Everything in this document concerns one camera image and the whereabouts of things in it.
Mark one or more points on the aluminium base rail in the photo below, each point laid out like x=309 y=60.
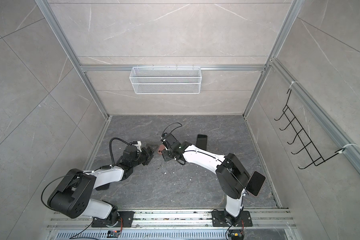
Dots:
x=191 y=224

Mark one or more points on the black phone near right wall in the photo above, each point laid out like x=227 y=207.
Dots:
x=255 y=183

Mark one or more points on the white wire mesh basket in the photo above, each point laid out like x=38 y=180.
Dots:
x=166 y=80

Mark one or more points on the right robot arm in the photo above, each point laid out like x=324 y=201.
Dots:
x=231 y=174

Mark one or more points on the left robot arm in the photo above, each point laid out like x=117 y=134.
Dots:
x=72 y=196

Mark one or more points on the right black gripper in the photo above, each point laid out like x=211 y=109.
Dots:
x=164 y=154

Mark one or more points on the pink phone case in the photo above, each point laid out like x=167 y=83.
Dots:
x=161 y=149

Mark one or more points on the black phone on table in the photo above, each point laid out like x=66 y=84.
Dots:
x=202 y=141

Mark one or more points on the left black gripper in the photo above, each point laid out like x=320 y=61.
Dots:
x=149 y=155

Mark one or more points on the black wire hook rack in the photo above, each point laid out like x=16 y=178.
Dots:
x=302 y=136

